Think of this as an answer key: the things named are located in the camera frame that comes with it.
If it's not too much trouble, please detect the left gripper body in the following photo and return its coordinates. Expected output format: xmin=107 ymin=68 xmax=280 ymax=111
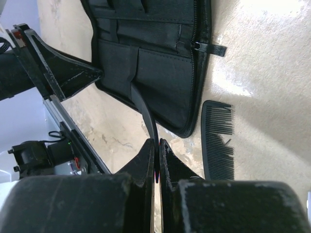
xmin=4 ymin=23 xmax=66 ymax=102

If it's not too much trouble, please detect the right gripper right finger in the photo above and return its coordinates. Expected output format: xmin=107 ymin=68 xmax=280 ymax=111
xmin=159 ymin=139 xmax=306 ymax=233

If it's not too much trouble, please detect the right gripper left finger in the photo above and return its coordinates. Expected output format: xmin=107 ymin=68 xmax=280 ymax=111
xmin=0 ymin=139 xmax=155 ymax=233

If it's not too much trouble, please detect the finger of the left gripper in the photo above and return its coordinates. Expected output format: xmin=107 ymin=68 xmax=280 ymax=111
xmin=23 ymin=29 xmax=103 ymax=101

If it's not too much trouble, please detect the black straight comb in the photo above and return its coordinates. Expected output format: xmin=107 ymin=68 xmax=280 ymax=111
xmin=131 ymin=83 xmax=160 ymax=183

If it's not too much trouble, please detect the black handled comb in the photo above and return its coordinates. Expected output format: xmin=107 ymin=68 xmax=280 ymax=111
xmin=201 ymin=100 xmax=235 ymax=181

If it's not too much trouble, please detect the black tool case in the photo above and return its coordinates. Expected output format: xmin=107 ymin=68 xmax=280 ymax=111
xmin=81 ymin=0 xmax=226 ymax=138

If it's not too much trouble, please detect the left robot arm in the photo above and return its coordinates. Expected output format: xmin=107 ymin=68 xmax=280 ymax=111
xmin=0 ymin=24 xmax=104 ymax=101

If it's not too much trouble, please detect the aluminium rail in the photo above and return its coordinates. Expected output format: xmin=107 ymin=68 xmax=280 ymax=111
xmin=43 ymin=96 xmax=111 ymax=175

